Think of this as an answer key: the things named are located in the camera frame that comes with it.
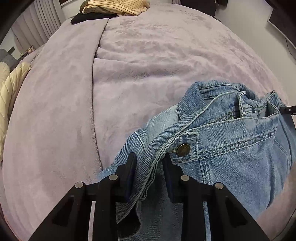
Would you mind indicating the dark framed board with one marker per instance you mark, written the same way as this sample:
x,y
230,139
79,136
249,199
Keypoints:
x,y
283,24

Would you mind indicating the beige striped garment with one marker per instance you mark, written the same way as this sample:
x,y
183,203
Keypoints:
x,y
119,7

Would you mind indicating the dark hanging clothes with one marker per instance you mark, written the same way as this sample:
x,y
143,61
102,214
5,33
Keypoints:
x,y
205,6

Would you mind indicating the grey upholstered headboard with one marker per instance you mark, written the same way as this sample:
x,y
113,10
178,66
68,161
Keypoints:
x,y
8,59

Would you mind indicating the lilac plush blanket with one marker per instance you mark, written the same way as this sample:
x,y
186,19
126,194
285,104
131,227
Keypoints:
x,y
94,83

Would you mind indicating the cream quilted pillow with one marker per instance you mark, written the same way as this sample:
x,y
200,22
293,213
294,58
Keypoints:
x,y
11,82

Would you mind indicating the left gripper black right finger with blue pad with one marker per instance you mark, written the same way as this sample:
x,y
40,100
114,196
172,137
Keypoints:
x,y
208,208

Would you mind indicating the black folded garment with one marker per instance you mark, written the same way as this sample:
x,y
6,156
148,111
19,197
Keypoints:
x,y
80,17

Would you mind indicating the blue denim jacket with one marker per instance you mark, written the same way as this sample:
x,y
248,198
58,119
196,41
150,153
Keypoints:
x,y
218,132

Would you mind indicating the grey curtain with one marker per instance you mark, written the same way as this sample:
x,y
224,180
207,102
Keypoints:
x,y
37,23

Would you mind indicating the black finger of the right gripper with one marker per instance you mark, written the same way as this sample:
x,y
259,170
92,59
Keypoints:
x,y
288,110

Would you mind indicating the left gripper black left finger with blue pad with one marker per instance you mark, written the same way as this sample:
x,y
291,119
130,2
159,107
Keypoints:
x,y
89,211

